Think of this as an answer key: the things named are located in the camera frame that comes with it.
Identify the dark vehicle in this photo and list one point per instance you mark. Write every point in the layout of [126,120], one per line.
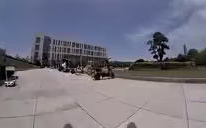
[103,72]

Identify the row of parked bicycles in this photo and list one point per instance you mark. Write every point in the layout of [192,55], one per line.
[77,69]

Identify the grey concrete slab plaza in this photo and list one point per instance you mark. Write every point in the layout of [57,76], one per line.
[101,100]

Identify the white building with dark windows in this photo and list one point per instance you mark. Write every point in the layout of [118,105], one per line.
[67,50]

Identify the low green hedge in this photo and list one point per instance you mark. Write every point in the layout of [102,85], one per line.
[161,65]

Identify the tall dark tree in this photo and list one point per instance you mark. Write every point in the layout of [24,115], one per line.
[158,46]

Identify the robot's own part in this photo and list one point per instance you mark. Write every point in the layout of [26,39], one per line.
[131,125]
[68,126]

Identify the grass lawn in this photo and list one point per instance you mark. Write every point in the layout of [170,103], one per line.
[171,71]

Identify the grassy embankment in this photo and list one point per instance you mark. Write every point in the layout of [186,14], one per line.
[21,63]

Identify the small booth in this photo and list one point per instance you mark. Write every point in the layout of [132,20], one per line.
[10,69]

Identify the white car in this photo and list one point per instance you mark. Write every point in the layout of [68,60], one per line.
[10,82]

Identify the row of trees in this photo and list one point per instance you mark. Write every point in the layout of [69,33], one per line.
[201,56]

